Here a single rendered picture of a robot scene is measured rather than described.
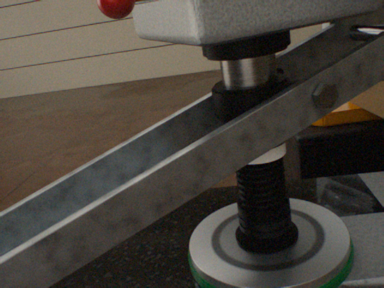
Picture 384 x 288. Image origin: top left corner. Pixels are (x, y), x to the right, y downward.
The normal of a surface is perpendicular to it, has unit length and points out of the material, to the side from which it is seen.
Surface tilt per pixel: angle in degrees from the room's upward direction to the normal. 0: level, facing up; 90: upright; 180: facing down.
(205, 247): 0
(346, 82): 90
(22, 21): 90
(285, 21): 112
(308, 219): 0
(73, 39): 90
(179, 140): 90
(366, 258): 0
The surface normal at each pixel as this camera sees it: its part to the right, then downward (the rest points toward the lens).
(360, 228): -0.15, -0.93
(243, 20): 0.36, 0.27
